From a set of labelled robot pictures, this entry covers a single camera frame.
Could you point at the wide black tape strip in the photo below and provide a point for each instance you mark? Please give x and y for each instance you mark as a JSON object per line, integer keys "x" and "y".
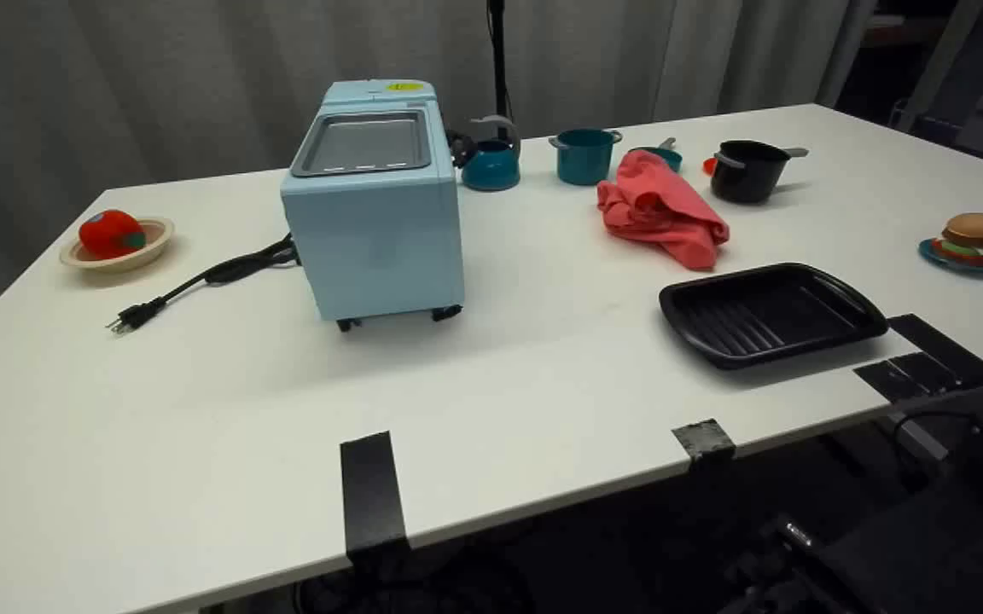
{"x": 904, "y": 376}
{"x": 947, "y": 351}

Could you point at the long black tape strip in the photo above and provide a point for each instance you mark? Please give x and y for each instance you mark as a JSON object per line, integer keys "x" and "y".
{"x": 372, "y": 495}

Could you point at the red toy tomato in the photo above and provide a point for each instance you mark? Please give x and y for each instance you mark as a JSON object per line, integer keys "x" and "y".
{"x": 111, "y": 234}

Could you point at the teal toy pot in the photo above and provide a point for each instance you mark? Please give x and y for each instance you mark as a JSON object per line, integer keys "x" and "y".
{"x": 582, "y": 157}

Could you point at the black stand pole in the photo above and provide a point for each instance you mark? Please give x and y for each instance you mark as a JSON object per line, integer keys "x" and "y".
{"x": 500, "y": 57}

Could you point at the small black tape piece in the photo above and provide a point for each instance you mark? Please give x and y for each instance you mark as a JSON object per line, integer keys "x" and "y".
{"x": 706, "y": 439}

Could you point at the light blue toaster oven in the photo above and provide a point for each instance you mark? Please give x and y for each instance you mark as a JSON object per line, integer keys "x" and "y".
{"x": 378, "y": 242}

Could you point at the small blue plate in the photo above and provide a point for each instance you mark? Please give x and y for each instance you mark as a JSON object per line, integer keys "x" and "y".
{"x": 935, "y": 260}

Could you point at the teal toy kettle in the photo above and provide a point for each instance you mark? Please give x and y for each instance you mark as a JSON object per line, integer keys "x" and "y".
{"x": 492, "y": 165}

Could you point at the black grill tray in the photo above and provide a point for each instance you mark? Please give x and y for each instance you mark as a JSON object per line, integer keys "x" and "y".
{"x": 768, "y": 313}

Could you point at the beige shallow dish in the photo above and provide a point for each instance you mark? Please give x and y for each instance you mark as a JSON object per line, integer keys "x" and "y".
{"x": 153, "y": 246}

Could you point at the toy hamburger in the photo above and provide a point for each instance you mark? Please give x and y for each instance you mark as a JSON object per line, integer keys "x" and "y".
{"x": 975, "y": 242}

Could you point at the small teal toy pan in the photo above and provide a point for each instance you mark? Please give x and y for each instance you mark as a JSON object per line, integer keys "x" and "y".
{"x": 671, "y": 154}

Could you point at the orange sweatshirt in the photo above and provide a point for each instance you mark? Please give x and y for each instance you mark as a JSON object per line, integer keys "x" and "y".
{"x": 665, "y": 210}

